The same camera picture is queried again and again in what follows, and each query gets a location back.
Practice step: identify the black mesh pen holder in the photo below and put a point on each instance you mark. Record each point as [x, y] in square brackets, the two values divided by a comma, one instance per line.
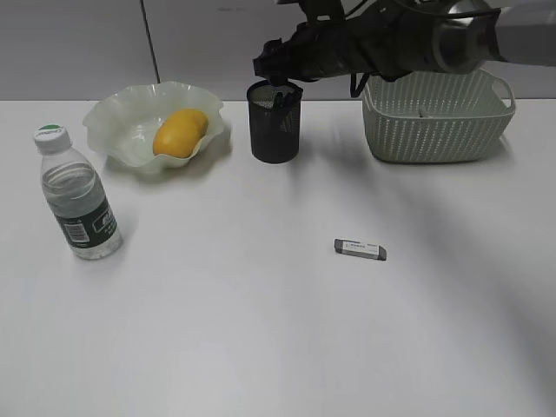
[267, 145]

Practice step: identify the yellow mango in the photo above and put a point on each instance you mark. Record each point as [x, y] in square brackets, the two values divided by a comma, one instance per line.
[180, 133]

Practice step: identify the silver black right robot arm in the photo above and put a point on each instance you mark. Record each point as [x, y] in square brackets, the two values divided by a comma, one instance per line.
[392, 39]

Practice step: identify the black marker pen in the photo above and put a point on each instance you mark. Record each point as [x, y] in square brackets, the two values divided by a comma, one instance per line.
[278, 110]
[292, 97]

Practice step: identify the grey white eraser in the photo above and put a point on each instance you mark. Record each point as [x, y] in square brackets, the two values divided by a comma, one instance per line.
[360, 249]

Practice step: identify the clear water bottle green label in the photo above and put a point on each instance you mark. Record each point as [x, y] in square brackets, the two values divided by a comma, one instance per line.
[76, 196]

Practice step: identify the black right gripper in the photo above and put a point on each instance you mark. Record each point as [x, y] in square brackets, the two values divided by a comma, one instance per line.
[325, 45]

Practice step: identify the translucent green wavy plate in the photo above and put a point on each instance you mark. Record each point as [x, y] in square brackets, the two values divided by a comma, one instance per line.
[123, 126]

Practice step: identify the waste paper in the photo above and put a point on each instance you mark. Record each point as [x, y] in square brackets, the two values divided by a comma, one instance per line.
[423, 114]

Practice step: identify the light green plastic basket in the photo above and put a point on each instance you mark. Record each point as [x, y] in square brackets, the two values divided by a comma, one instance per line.
[469, 114]

